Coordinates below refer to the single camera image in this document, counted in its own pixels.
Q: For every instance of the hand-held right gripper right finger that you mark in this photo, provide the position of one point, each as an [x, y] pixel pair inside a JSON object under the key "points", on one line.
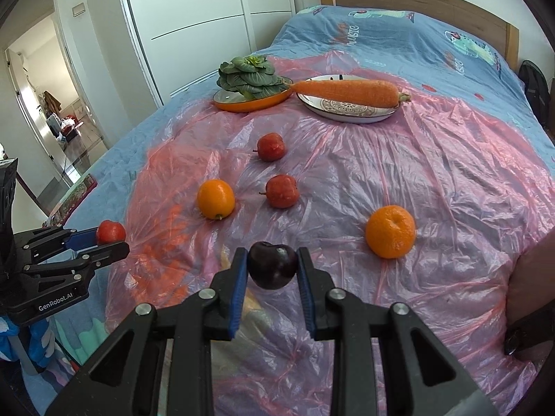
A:
{"points": [[305, 299]]}

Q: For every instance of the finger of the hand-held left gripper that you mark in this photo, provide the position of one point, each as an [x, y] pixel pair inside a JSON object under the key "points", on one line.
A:
{"points": [[104, 255], [82, 238]]}

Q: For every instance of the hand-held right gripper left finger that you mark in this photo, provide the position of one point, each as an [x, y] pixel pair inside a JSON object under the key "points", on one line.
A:
{"points": [[240, 299]]}

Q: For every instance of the red apple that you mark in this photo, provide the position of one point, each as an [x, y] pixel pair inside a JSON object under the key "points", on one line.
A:
{"points": [[271, 147], [110, 230], [282, 191]]}

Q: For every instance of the dark purple plum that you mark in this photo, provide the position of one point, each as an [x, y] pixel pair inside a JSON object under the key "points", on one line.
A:
{"points": [[273, 266]]}

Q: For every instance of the orange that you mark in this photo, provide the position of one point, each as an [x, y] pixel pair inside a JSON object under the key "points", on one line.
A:
{"points": [[216, 199], [390, 232]]}

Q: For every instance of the blue white cloth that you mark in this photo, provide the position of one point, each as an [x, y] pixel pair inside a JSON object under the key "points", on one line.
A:
{"points": [[26, 346]]}

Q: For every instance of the phone in red case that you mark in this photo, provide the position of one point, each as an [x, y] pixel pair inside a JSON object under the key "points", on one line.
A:
{"points": [[76, 190]]}

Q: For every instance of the household items pile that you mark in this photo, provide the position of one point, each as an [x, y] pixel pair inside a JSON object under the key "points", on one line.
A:
{"points": [[65, 125]]}

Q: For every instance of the pink plastic sheet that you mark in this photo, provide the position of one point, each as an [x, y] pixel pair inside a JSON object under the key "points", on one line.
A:
{"points": [[390, 160]]}

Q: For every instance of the patterned ceramic plate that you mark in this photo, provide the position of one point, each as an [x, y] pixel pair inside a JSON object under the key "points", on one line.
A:
{"points": [[347, 113]]}

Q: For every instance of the orange enamel pan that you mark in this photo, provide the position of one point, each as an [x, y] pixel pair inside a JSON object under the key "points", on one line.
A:
{"points": [[247, 105]]}

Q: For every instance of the large carrot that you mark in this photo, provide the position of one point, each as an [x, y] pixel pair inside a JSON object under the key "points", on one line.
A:
{"points": [[347, 92]]}

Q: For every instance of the green bok choy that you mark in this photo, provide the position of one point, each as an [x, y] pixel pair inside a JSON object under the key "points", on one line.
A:
{"points": [[247, 76]]}

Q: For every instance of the white wardrobe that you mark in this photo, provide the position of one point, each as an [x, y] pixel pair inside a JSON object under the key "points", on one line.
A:
{"points": [[195, 17]]}

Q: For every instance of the black backpack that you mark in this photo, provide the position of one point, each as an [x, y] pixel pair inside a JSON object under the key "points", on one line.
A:
{"points": [[535, 91]]}

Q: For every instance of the light switch plate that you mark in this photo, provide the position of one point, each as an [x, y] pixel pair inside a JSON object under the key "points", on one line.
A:
{"points": [[79, 8]]}

